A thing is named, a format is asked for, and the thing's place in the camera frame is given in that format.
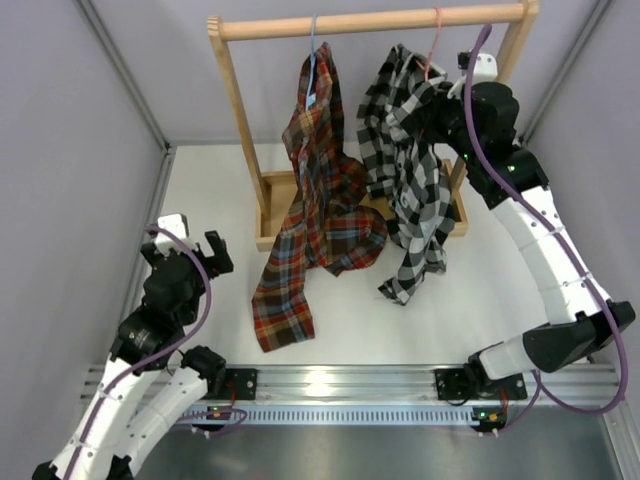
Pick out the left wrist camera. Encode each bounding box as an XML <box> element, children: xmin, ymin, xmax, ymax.
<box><xmin>149</xmin><ymin>213</ymin><xmax>197</xmax><ymax>257</ymax></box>

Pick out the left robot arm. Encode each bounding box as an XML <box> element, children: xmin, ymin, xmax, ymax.
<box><xmin>33</xmin><ymin>225</ymin><xmax>234</xmax><ymax>479</ymax></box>

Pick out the aluminium mounting rail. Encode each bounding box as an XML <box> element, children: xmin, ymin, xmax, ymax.
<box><xmin>231</xmin><ymin>363</ymin><xmax>619</xmax><ymax>406</ymax></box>

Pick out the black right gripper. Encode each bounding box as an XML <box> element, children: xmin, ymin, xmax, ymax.
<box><xmin>412</xmin><ymin>83</ymin><xmax>481</xmax><ymax>165</ymax></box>

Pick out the pink wire hanger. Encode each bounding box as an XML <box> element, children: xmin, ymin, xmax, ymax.
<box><xmin>416</xmin><ymin>6</ymin><xmax>443</xmax><ymax>82</ymax></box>

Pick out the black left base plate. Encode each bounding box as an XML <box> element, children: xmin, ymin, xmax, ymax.
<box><xmin>217</xmin><ymin>368</ymin><xmax>258</xmax><ymax>401</ymax></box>

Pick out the grey slotted cable duct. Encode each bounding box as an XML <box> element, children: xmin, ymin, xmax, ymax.
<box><xmin>178</xmin><ymin>405</ymin><xmax>490</xmax><ymax>426</ymax></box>

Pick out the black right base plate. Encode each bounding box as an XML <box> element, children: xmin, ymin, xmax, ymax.
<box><xmin>434</xmin><ymin>365</ymin><xmax>528</xmax><ymax>406</ymax></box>

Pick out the brown red plaid shirt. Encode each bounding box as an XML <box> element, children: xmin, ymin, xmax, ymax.
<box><xmin>251</xmin><ymin>43</ymin><xmax>388</xmax><ymax>352</ymax></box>

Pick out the wooden clothes rack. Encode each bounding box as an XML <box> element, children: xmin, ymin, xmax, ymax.
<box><xmin>207</xmin><ymin>1</ymin><xmax>540</xmax><ymax>252</ymax></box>

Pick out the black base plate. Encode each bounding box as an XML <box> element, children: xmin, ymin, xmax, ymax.
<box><xmin>434</xmin><ymin>365</ymin><xmax>528</xmax><ymax>406</ymax></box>
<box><xmin>217</xmin><ymin>368</ymin><xmax>258</xmax><ymax>401</ymax></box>

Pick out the black white checkered shirt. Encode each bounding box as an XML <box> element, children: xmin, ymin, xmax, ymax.
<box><xmin>356</xmin><ymin>44</ymin><xmax>455</xmax><ymax>305</ymax></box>

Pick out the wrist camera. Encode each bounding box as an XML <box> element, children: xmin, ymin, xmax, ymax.
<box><xmin>447</xmin><ymin>51</ymin><xmax>498</xmax><ymax>99</ymax></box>
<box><xmin>149</xmin><ymin>213</ymin><xmax>197</xmax><ymax>257</ymax></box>

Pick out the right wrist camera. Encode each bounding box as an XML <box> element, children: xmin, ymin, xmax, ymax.
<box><xmin>447</xmin><ymin>51</ymin><xmax>498</xmax><ymax>99</ymax></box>

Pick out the blue wire hanger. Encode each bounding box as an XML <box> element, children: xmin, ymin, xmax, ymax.
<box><xmin>305</xmin><ymin>13</ymin><xmax>317</xmax><ymax>111</ymax></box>

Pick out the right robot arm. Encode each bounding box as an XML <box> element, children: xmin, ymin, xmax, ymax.
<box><xmin>427</xmin><ymin>82</ymin><xmax>636</xmax><ymax>397</ymax></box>

